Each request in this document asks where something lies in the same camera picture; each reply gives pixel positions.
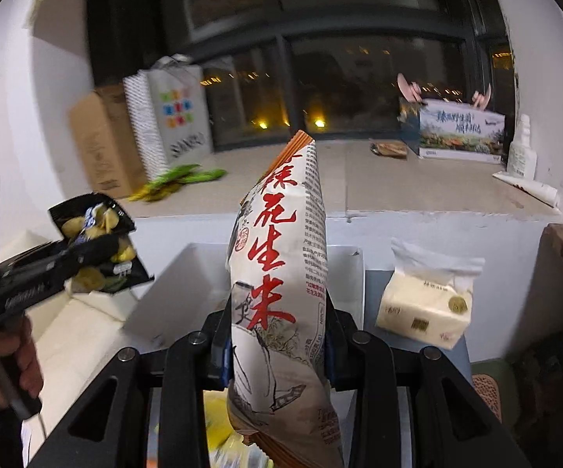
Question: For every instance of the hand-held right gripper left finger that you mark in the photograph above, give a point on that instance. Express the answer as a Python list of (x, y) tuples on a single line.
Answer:
[(226, 365)]

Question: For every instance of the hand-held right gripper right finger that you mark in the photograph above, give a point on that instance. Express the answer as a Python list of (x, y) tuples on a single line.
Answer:
[(333, 365)]

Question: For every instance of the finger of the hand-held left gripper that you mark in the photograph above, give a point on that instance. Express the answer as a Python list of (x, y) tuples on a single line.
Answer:
[(101, 251)]

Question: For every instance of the black snack packet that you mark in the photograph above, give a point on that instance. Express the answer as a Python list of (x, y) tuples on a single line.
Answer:
[(101, 214)]

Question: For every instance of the yellow snack packet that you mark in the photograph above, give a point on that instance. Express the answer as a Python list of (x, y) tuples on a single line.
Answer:
[(218, 424)]

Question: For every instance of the white cardboard box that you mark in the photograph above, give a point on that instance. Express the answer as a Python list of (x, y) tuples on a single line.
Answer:
[(183, 292)]

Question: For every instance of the white peanut bag red print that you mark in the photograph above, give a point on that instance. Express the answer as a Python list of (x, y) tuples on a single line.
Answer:
[(271, 263)]

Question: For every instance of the person's left hand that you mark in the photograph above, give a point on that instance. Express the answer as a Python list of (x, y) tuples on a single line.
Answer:
[(3, 360)]

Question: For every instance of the cream leather sofa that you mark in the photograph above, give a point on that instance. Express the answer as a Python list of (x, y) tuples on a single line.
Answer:
[(81, 336)]

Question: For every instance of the brown cardboard carton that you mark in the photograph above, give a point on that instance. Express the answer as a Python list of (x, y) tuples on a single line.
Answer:
[(103, 146)]

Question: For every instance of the pile of green sachets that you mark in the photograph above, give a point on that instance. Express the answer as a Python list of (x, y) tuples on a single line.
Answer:
[(179, 178)]

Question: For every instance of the cream tissue pack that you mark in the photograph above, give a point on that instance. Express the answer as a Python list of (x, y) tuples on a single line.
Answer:
[(422, 302)]

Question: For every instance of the white dotted shopping bag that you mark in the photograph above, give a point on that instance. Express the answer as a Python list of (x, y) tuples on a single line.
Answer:
[(179, 117)]

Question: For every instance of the green object with orange mesh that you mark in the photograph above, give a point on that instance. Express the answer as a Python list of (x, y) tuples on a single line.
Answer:
[(496, 390)]

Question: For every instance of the brown snack packet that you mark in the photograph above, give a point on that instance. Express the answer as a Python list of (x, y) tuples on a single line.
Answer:
[(388, 148)]

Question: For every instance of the landscape printed carton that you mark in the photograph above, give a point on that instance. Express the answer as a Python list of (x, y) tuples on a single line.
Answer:
[(457, 131)]

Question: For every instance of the white tube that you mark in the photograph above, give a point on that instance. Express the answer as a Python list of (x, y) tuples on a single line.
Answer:
[(530, 187)]

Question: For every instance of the white plastic bottle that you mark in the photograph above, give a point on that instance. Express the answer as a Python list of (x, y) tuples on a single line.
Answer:
[(522, 151)]

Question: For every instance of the dark framed window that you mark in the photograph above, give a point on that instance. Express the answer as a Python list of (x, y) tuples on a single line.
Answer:
[(340, 58)]

